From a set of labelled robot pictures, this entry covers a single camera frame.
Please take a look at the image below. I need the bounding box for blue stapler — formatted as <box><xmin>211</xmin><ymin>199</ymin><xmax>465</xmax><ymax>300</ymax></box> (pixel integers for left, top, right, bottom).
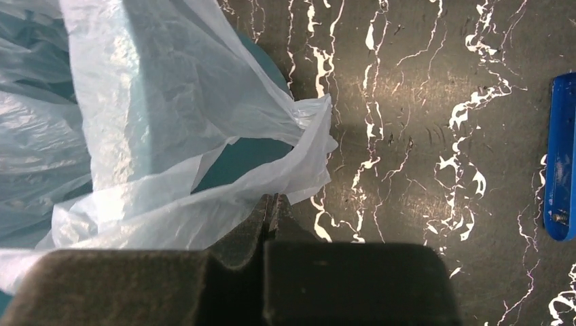
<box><xmin>543</xmin><ymin>72</ymin><xmax>575</xmax><ymax>241</ymax></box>

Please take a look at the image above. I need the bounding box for light blue plastic bag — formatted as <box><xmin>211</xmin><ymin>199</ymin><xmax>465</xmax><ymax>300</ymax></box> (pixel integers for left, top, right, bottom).
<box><xmin>1</xmin><ymin>1</ymin><xmax>336</xmax><ymax>294</ymax></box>

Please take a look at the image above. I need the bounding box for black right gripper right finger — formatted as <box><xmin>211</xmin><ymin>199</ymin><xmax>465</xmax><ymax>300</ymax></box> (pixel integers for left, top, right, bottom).
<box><xmin>263</xmin><ymin>195</ymin><xmax>463</xmax><ymax>325</ymax></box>

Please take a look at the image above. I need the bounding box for teal plastic trash bin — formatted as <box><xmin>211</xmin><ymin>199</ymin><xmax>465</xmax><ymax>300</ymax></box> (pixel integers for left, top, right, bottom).
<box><xmin>1</xmin><ymin>26</ymin><xmax>290</xmax><ymax>293</ymax></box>

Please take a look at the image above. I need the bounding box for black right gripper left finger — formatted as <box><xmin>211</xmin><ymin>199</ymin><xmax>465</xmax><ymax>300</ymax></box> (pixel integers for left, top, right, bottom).
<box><xmin>1</xmin><ymin>195</ymin><xmax>274</xmax><ymax>325</ymax></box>

